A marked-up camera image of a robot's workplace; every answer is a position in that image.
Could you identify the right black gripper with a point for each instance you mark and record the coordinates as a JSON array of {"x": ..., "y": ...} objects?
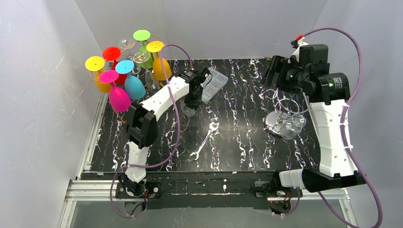
[{"x": 274, "y": 72}]

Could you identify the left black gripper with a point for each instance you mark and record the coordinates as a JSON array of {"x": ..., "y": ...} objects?
[{"x": 192, "y": 98}]

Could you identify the clear champagne flute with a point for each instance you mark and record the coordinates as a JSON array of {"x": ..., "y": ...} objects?
[{"x": 143, "y": 60}]

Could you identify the orange glass yellow base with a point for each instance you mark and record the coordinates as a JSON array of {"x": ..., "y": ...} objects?
[{"x": 160, "y": 65}]

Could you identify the clear stemless glass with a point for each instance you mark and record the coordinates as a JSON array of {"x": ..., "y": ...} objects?
[{"x": 292, "y": 126}]

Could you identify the blue wine glass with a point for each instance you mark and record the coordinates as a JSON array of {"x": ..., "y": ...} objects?
[{"x": 133, "y": 85}]

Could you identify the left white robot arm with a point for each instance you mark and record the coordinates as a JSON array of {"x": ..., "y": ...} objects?
[{"x": 141, "y": 126}]

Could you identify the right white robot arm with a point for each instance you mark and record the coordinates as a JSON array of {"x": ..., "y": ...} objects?
[{"x": 307, "y": 71}]

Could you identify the clear tumbler glass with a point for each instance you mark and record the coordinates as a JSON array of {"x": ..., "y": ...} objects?
[{"x": 187, "y": 111}]

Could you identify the green wine glass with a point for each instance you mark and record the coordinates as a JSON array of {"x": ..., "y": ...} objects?
[{"x": 142, "y": 36}]

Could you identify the clear wine glass rear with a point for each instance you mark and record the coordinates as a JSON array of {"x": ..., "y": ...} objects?
[{"x": 125, "y": 44}]

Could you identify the pink wine glass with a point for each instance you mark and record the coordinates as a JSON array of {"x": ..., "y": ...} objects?
[{"x": 118, "y": 97}]

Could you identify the red wine glass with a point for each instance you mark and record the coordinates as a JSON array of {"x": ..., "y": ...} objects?
[{"x": 112, "y": 54}]

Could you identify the clear plastic screw box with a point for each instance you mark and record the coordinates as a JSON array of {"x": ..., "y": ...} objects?
[{"x": 215, "y": 81}]

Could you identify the silver combination wrench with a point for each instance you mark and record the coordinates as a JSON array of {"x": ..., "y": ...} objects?
[{"x": 213, "y": 127}]

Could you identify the orange glass yellow foot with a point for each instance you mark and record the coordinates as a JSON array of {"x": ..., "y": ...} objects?
[{"x": 95, "y": 65}]

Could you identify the silver wire glass rack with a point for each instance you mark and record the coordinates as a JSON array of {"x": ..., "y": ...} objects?
[{"x": 283, "y": 109}]

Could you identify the gold wire glass rack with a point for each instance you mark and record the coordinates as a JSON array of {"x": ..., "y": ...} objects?
[{"x": 137, "y": 72}]

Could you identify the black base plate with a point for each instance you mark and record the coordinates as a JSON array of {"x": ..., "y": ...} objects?
[{"x": 224, "y": 189}]

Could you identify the aluminium frame rail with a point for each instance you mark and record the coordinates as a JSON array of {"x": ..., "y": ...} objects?
[{"x": 239, "y": 144}]

